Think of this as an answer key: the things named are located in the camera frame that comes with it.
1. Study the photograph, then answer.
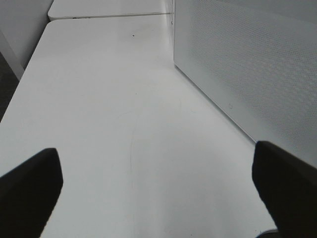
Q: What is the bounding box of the white adjacent table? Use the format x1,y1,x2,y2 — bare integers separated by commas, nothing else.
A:
48,0,174,21

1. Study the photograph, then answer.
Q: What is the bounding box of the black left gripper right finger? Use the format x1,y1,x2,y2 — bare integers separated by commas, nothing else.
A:
252,141,317,238

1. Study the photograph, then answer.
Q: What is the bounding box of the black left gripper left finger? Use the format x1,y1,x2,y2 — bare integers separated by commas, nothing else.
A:
0,148,63,238

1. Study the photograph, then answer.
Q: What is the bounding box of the white microwave door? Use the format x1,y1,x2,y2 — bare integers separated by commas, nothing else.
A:
174,0,317,164

